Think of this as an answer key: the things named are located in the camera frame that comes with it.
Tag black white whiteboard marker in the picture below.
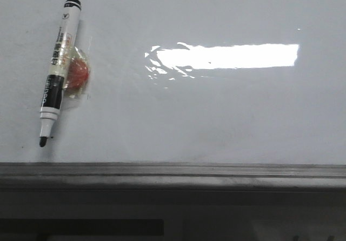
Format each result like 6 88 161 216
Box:
39 0 82 147

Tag white whiteboard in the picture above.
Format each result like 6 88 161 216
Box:
1 0 345 164

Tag red round magnet with tape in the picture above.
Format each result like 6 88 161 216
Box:
63 47 91 99

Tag grey aluminium whiteboard tray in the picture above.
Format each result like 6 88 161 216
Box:
1 163 345 190

